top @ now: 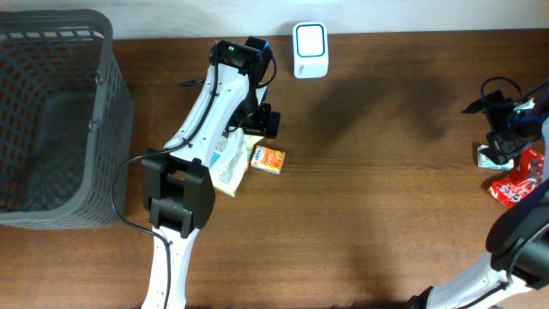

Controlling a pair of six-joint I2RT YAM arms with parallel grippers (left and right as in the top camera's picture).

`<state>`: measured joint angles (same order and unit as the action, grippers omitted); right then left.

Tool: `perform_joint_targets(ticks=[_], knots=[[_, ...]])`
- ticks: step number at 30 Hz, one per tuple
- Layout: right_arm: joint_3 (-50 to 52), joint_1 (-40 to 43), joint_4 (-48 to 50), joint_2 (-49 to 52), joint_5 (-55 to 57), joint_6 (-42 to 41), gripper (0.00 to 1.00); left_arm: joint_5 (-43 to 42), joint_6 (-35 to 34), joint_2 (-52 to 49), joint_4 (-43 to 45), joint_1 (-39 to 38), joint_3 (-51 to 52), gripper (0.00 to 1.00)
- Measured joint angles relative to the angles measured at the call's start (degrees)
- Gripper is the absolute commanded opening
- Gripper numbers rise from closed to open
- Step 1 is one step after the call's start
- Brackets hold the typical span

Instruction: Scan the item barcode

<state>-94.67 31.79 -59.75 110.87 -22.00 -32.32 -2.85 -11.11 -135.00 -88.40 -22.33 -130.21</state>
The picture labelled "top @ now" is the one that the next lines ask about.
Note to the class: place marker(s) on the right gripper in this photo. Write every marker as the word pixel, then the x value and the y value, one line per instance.
pixel 503 150

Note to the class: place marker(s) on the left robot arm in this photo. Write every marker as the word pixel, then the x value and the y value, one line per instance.
pixel 178 190

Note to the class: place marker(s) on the orange tissue pack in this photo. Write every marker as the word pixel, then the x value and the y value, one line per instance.
pixel 267 159

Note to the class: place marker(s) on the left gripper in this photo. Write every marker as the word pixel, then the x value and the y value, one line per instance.
pixel 266 124

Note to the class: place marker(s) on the white barcode scanner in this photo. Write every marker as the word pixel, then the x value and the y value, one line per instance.
pixel 310 50

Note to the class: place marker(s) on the grey plastic mesh basket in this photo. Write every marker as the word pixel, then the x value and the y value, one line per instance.
pixel 66 120

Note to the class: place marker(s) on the red snack bag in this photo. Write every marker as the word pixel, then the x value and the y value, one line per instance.
pixel 520 181

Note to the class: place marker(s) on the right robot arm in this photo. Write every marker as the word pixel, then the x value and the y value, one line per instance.
pixel 516 256

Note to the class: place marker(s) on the cream noodle packet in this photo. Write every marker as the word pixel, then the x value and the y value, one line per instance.
pixel 230 161

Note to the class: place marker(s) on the teal tissue pack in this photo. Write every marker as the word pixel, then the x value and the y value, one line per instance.
pixel 484 162

